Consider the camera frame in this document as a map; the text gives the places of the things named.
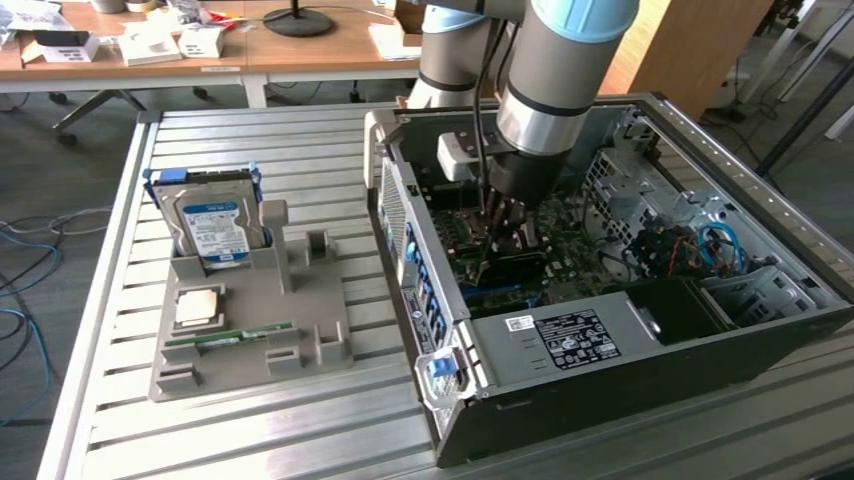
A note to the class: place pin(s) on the blue case release latch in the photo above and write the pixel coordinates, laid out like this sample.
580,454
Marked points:
444,366

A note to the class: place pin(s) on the metal cup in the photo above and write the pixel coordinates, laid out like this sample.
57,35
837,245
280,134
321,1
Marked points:
109,6

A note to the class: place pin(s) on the metal disk bay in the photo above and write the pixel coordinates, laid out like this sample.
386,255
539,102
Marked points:
768,295

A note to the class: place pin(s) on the clear plastic bag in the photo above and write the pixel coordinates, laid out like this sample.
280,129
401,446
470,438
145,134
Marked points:
34,15

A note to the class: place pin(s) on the grey power supply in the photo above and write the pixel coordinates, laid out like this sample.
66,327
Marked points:
508,350

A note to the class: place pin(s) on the white paper stack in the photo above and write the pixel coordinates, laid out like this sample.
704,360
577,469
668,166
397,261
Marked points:
394,45

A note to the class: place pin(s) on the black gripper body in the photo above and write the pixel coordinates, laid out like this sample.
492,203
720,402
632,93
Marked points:
531,175

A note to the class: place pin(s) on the black round monitor stand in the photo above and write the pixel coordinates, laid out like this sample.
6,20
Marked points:
297,25

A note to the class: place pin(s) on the white box with oval cutout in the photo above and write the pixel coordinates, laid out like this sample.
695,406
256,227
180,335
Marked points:
150,47

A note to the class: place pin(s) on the blue expansion slot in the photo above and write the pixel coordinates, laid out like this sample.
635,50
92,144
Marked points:
501,292

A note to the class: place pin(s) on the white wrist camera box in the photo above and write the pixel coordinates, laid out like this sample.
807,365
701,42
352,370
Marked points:
457,160

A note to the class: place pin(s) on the black and white box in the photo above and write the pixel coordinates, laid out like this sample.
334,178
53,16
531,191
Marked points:
68,47

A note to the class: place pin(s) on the wooden desk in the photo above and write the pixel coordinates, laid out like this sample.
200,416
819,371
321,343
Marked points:
314,55
101,70

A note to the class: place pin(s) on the black open PC case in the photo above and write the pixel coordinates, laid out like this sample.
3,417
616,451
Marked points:
668,400

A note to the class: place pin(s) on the small white labelled box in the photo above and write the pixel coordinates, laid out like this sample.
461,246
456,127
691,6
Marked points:
202,42

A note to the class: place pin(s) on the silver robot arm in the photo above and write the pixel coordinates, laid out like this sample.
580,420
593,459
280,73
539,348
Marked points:
575,60

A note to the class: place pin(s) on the grey parts rack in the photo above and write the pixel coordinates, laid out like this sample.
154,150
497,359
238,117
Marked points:
268,310

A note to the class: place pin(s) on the perforated metal drive cage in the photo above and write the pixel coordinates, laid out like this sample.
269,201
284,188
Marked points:
621,200

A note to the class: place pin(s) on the green RAM stick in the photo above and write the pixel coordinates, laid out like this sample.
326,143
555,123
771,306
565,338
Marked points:
230,335

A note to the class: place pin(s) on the silver CPU chip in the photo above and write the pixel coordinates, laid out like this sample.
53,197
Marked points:
197,309

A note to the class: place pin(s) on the hard disk in blue carrier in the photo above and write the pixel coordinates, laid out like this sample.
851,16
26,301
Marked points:
214,225

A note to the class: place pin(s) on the silver chipset heatsink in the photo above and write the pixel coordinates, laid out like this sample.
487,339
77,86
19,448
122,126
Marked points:
567,294

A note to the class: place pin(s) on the green motherboard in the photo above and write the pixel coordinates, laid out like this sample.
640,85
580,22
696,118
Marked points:
575,270

